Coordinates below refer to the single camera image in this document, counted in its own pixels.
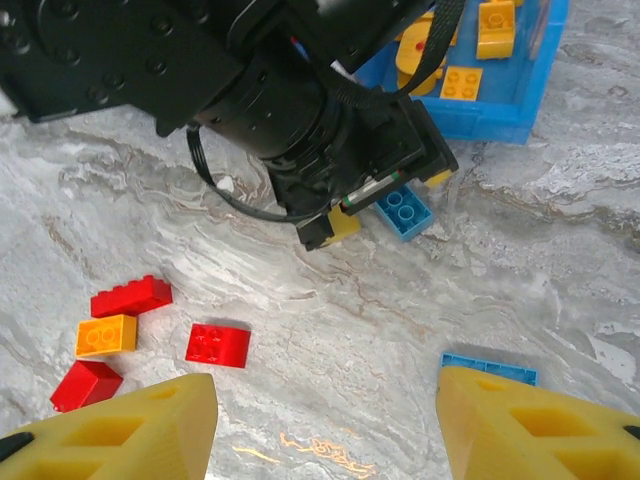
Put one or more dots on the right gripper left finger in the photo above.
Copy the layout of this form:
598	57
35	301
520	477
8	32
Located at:
190	415

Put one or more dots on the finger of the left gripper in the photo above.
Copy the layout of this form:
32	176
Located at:
437	155
320	232

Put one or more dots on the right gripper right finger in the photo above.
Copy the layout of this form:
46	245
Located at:
470	425

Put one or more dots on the light blue small brick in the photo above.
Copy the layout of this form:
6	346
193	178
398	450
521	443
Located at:
492	367

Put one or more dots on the red sloped brick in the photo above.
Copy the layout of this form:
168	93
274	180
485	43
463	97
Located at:
217	345

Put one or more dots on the orange round brick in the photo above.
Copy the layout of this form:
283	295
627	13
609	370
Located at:
415	55

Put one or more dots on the red rectangular brick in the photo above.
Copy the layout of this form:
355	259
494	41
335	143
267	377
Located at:
85	385

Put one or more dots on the red long brick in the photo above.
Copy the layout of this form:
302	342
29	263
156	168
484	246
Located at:
131	296

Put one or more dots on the yellow round-top block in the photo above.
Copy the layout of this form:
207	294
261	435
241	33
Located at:
495	27

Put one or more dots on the blue three-compartment bin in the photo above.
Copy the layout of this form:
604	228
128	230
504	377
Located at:
500	120

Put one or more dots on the orange small square brick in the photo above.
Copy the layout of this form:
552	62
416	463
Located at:
106	336

